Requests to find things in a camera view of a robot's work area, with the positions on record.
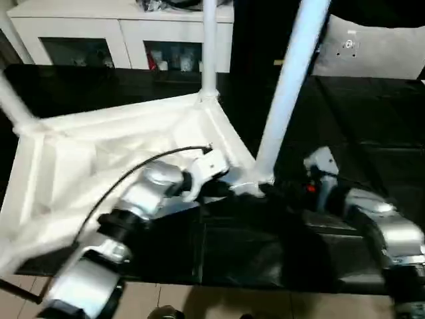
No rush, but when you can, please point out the white plastic table leg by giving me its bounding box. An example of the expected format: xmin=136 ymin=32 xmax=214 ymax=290
xmin=255 ymin=0 xmax=333 ymax=182
xmin=0 ymin=71 xmax=39 ymax=134
xmin=201 ymin=0 xmax=220 ymax=100

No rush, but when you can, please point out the white plastic table top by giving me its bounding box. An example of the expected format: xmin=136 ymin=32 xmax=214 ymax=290
xmin=0 ymin=91 xmax=276 ymax=276

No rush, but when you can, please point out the white plastic upturned table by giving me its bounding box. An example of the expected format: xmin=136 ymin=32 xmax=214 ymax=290
xmin=0 ymin=64 xmax=425 ymax=296

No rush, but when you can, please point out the dark robot leg part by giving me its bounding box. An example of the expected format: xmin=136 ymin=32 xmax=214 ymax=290
xmin=149 ymin=305 xmax=183 ymax=319

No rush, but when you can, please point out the grey cushion with holes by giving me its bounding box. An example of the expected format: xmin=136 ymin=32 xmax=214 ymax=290
xmin=313 ymin=15 xmax=425 ymax=80

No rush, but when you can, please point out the black cabinet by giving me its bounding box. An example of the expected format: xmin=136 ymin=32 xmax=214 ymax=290
xmin=232 ymin=0 xmax=319 ymax=77

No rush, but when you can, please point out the dark clutter pile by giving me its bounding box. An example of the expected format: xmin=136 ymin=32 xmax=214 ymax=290
xmin=137 ymin=0 xmax=167 ymax=13

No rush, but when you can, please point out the white cabinet with glass doors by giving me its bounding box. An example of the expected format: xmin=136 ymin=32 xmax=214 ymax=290
xmin=6 ymin=0 xmax=235 ymax=72

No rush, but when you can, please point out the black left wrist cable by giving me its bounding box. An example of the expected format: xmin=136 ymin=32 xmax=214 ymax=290
xmin=66 ymin=143 xmax=213 ymax=253

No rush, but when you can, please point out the black metal table frame leg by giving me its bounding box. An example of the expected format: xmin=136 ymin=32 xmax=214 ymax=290
xmin=0 ymin=277 xmax=44 ymax=305

